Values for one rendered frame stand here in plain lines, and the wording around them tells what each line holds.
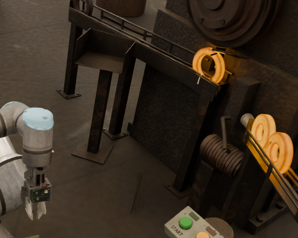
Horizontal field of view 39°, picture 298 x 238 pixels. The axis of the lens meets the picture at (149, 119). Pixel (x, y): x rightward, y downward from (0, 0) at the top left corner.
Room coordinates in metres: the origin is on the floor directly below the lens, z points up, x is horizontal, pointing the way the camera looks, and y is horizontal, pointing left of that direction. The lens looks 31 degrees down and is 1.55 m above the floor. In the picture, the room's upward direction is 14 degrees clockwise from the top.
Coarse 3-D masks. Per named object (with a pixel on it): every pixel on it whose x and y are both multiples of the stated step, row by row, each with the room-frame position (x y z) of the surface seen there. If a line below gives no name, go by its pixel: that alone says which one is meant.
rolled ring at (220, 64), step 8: (208, 48) 1.97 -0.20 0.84; (200, 56) 1.99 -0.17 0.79; (216, 56) 1.93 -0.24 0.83; (200, 64) 2.01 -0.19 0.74; (216, 64) 1.92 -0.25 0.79; (224, 64) 1.92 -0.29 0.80; (200, 72) 1.99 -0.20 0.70; (216, 72) 1.91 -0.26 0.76; (224, 72) 1.92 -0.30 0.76; (216, 80) 1.90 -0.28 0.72
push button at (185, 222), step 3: (180, 219) 1.02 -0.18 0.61; (183, 219) 1.01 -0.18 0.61; (186, 219) 1.01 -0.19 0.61; (189, 219) 1.02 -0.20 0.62; (180, 222) 1.00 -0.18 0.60; (183, 222) 1.00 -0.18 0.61; (186, 222) 1.00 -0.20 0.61; (189, 222) 1.00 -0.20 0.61; (180, 225) 1.00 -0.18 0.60; (183, 225) 0.99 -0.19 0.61; (186, 225) 0.99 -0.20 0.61; (189, 225) 1.00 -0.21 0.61; (186, 228) 0.99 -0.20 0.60
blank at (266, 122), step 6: (264, 114) 1.54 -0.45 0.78; (258, 120) 1.56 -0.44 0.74; (264, 120) 1.51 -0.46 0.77; (270, 120) 1.50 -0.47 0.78; (252, 126) 1.59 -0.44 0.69; (258, 126) 1.55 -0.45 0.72; (264, 126) 1.50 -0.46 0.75; (270, 126) 1.47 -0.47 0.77; (252, 132) 1.57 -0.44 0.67; (258, 132) 1.55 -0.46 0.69; (264, 132) 1.48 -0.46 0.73; (270, 132) 1.46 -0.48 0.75; (258, 138) 1.52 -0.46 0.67; (264, 138) 1.46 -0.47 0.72; (264, 144) 1.45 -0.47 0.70; (264, 150) 1.45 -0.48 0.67
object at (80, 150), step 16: (96, 32) 2.18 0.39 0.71; (80, 48) 2.05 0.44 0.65; (96, 48) 2.18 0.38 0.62; (112, 48) 2.17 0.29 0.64; (128, 48) 2.16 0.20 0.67; (80, 64) 1.98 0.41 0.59; (96, 64) 2.01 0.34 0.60; (112, 64) 2.05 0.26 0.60; (128, 64) 2.07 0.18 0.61; (96, 96) 2.04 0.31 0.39; (96, 112) 2.04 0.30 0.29; (96, 128) 2.04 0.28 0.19; (80, 144) 2.09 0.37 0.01; (96, 144) 2.03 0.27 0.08; (96, 160) 1.98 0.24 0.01
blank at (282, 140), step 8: (272, 136) 1.42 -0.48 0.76; (280, 136) 1.37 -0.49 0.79; (288, 136) 1.37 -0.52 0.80; (272, 144) 1.40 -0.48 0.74; (280, 144) 1.35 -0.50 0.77; (288, 144) 1.33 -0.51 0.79; (272, 152) 1.39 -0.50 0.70; (280, 152) 1.33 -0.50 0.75; (288, 152) 1.31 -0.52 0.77; (272, 160) 1.36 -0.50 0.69; (280, 160) 1.31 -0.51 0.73; (288, 160) 1.30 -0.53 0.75; (280, 168) 1.29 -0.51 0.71; (288, 168) 1.30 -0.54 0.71
